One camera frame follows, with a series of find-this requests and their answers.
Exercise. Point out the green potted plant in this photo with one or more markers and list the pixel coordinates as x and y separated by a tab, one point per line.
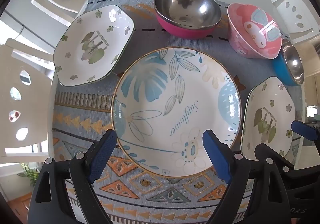
28	172

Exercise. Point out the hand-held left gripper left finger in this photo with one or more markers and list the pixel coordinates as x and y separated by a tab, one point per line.
103	156

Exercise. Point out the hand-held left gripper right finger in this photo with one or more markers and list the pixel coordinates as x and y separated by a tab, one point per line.
217	156

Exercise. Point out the pink steel bowl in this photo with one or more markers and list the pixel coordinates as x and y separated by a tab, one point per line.
187	6

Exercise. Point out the patterned grey-blue table mat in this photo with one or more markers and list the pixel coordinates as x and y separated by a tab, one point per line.
155	41

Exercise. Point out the hexagonal green floral plate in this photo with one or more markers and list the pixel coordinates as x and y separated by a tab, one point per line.
92	44
267	114

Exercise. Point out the blue steel bowl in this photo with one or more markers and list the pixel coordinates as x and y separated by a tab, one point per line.
292	64

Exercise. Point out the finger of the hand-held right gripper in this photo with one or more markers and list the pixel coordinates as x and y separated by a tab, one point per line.
280	157
305	130

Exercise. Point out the pink cartoon bowl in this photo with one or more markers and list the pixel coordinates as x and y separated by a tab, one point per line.
252	31

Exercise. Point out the round blue floral plate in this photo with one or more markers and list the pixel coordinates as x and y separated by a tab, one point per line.
175	104

